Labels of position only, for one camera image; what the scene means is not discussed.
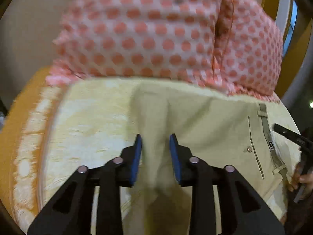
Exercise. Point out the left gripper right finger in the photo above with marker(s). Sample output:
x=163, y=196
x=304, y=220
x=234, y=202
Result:
x=242, y=209

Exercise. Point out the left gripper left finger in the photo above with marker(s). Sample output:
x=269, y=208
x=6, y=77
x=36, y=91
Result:
x=69, y=211

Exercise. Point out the khaki beige pants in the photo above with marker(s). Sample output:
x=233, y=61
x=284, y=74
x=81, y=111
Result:
x=220, y=131

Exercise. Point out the person's right hand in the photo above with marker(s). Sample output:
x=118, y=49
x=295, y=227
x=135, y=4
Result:
x=299, y=180

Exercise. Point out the yellow patterned bed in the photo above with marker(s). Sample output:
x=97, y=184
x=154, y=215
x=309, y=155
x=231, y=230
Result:
x=56, y=139

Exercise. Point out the upper pink polka-dot pillow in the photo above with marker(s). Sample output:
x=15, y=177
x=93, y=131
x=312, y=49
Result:
x=248, y=50

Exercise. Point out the pink polka-dot pillow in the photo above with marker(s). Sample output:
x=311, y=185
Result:
x=171, y=39
x=248, y=50

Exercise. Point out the blue window with grid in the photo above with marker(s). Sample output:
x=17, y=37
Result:
x=291, y=27

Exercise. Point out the lower pink polka-dot pillow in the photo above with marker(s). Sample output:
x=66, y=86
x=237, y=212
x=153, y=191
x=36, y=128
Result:
x=171, y=39

